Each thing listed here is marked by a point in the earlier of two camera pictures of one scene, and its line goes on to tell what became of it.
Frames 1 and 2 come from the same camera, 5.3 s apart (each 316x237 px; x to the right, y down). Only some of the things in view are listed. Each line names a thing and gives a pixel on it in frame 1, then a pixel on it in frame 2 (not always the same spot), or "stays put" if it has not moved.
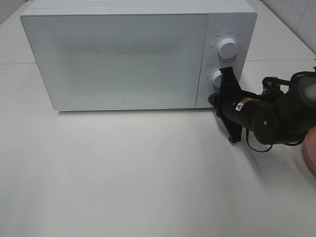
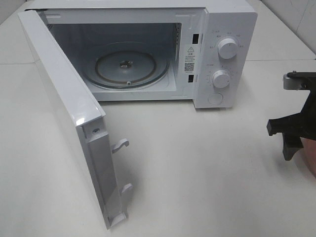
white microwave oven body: (103, 55) stays put
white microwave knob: (217, 79) stays put
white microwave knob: (227, 48) stays put
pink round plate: (308, 147) stays put
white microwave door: (120, 61) -> (83, 119)
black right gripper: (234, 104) -> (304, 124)
